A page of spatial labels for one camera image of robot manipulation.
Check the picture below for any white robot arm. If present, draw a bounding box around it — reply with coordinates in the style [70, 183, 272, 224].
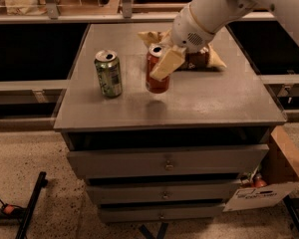
[150, 0, 299, 81]

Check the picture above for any orange bottle in box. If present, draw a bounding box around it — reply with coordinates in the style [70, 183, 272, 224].
[253, 173, 267, 188]

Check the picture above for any top grey drawer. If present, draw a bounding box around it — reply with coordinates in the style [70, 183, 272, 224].
[67, 144, 269, 178]

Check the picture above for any green soda can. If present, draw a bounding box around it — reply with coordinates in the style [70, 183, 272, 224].
[95, 50, 123, 98]

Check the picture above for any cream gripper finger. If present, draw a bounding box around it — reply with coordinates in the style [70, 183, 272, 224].
[149, 45, 186, 81]
[158, 29, 173, 47]

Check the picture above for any grey drawer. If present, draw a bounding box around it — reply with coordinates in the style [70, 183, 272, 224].
[98, 203, 225, 223]
[67, 144, 269, 178]
[87, 180, 239, 205]

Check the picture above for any grey drawer cabinet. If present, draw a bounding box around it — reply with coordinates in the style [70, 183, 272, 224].
[54, 23, 286, 211]

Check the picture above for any bottom grey drawer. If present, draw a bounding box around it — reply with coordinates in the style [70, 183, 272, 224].
[98, 203, 225, 223]

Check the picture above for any cardboard box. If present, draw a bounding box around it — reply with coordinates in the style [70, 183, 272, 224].
[224, 126, 299, 212]

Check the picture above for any brown chip bag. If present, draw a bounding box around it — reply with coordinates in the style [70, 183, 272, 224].
[138, 31, 226, 71]

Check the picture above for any red coke can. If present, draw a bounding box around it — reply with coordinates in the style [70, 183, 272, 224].
[146, 44, 169, 94]

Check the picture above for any middle grey drawer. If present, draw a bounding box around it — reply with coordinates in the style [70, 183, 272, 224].
[87, 180, 239, 205]

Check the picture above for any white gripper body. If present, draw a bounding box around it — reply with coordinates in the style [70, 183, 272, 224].
[170, 5, 214, 53]

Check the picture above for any black metal stand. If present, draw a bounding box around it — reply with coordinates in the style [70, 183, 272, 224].
[0, 171, 48, 239]

